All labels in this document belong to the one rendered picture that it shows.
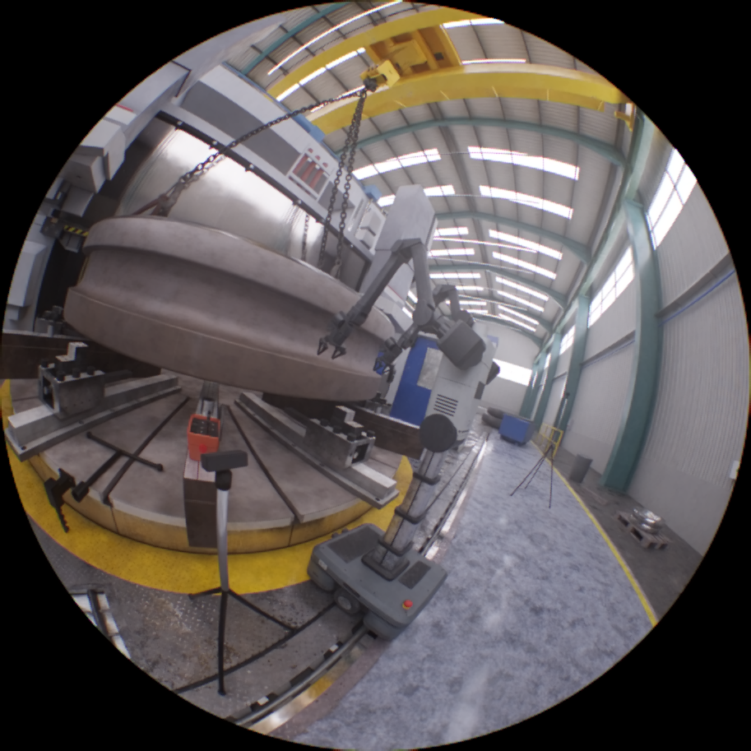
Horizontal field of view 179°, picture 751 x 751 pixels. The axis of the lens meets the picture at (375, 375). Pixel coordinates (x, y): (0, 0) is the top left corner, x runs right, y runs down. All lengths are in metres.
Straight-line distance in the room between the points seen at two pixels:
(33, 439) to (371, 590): 1.97
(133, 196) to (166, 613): 4.65
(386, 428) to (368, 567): 1.89
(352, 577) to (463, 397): 0.98
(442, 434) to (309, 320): 1.31
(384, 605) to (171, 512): 1.06
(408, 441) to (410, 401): 3.21
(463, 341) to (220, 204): 4.57
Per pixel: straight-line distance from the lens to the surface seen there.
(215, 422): 1.14
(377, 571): 1.34
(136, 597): 1.44
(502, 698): 1.60
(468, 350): 0.77
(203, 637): 1.32
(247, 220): 4.96
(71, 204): 3.84
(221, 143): 5.11
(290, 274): 1.64
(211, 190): 4.86
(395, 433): 2.88
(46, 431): 1.87
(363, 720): 1.29
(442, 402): 0.94
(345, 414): 1.86
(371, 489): 1.78
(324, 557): 1.34
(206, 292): 1.71
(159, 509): 1.36
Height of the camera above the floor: 1.24
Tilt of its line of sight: 2 degrees down
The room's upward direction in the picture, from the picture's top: 18 degrees clockwise
